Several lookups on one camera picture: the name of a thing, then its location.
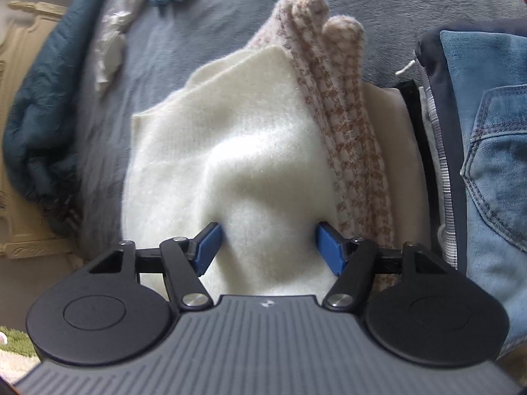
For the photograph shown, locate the folded black garment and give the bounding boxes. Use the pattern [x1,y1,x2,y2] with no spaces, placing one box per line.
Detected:
[395,79,425,141]

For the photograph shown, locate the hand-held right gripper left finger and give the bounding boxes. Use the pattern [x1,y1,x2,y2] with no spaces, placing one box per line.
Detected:
[88,221,224,309]

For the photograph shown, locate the folded beige garment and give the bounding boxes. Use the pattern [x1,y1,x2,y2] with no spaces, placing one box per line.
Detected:
[364,84,433,251]

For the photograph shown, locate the folded navy garment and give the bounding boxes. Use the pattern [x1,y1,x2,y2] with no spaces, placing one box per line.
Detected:
[395,18,527,272]

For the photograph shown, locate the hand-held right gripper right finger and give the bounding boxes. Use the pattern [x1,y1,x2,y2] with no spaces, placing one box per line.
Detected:
[315,221,447,311]

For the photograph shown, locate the folded blue jeans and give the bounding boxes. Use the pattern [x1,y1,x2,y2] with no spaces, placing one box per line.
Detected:
[440,29,527,350]

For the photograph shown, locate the crumpled white shirt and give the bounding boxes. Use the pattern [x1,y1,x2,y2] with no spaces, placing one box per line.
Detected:
[94,0,149,93]

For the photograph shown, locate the cream carved headboard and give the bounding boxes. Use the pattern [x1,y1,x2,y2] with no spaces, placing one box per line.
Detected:
[0,0,83,260]

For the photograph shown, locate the teal duvet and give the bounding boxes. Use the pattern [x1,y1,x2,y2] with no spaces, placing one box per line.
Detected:
[2,0,118,231]

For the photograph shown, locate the cream fuzzy sweater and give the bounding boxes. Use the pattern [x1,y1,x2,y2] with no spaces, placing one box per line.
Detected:
[121,45,342,297]

